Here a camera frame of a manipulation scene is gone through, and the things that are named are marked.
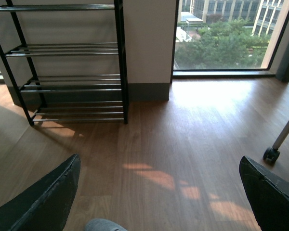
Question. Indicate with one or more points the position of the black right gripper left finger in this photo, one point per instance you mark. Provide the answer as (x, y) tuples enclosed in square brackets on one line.
[(45, 205)]

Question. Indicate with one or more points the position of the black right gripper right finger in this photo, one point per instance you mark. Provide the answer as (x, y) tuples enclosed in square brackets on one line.
[(267, 193)]

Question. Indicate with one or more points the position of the grey sneaker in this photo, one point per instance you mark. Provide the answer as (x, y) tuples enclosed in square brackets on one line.
[(101, 224)]

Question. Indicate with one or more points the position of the black metal shoe rack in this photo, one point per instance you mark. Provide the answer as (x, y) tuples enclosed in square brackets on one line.
[(65, 59)]

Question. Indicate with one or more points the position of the grey chair leg with caster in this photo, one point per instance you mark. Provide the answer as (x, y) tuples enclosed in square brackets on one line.
[(272, 153)]

